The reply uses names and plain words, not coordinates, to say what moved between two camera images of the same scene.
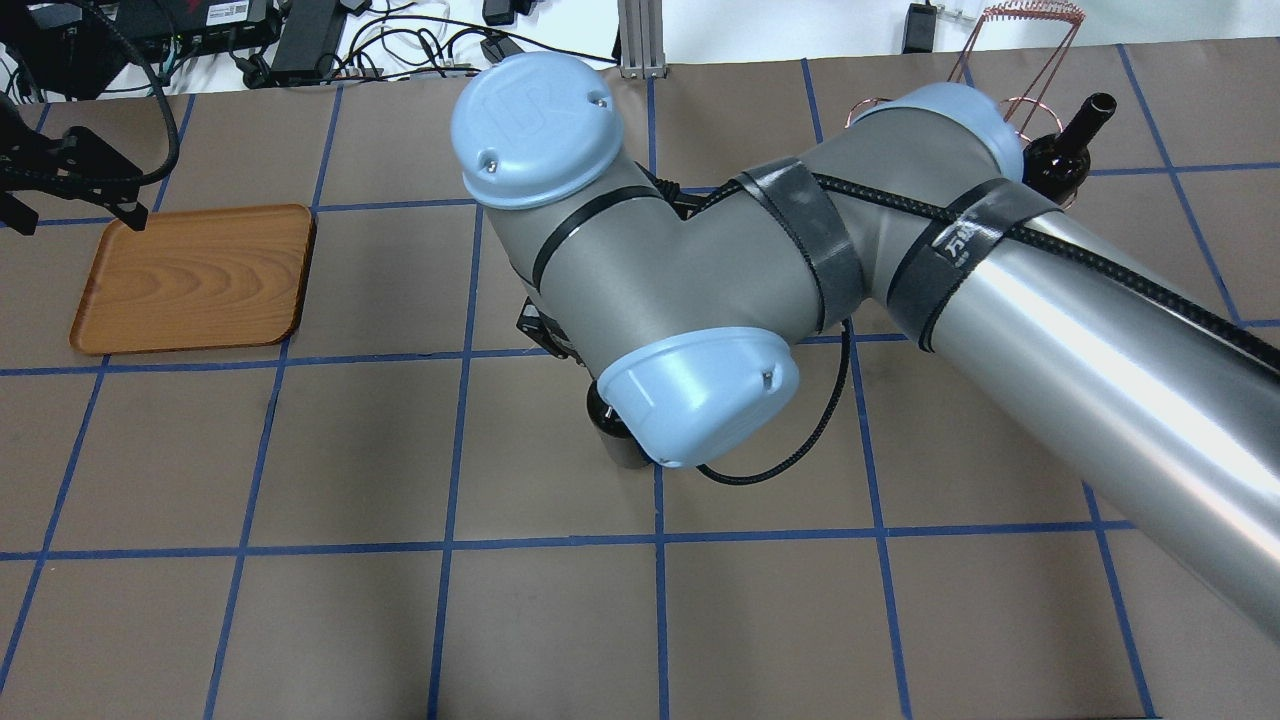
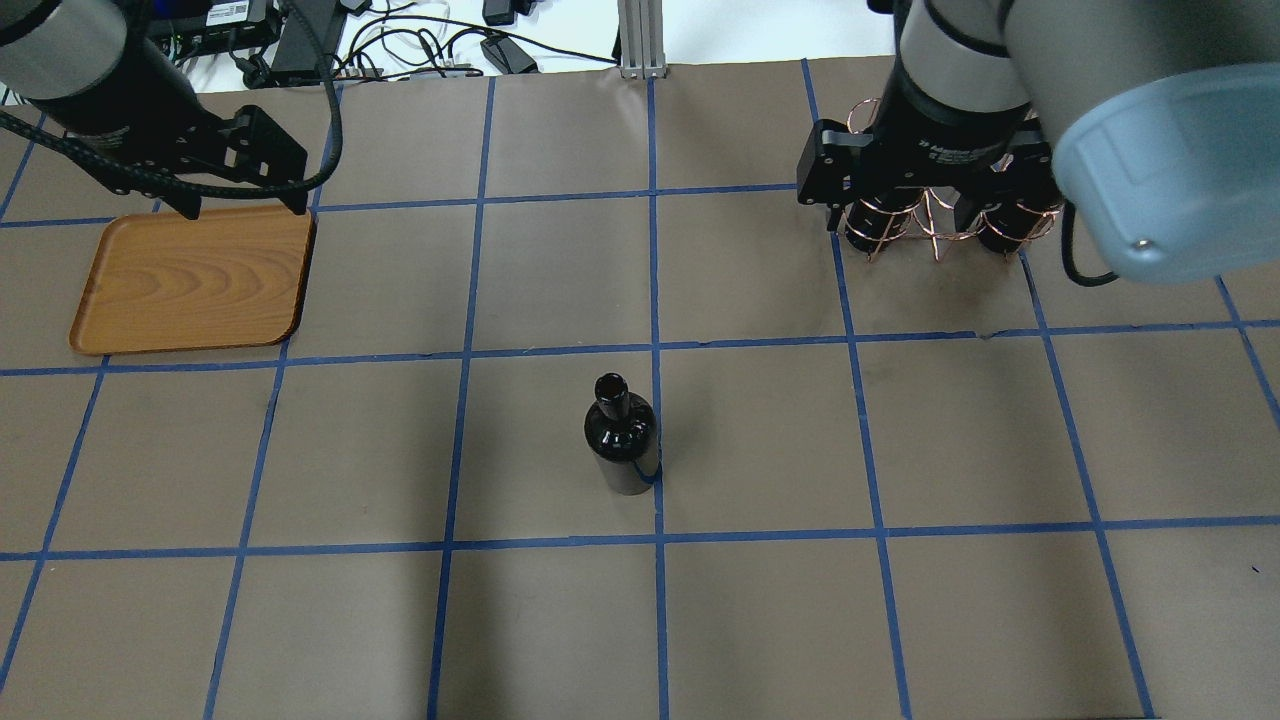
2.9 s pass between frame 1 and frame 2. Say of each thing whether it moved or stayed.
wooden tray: stayed
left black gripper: moved
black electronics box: stayed
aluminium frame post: stayed
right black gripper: moved
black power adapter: stayed
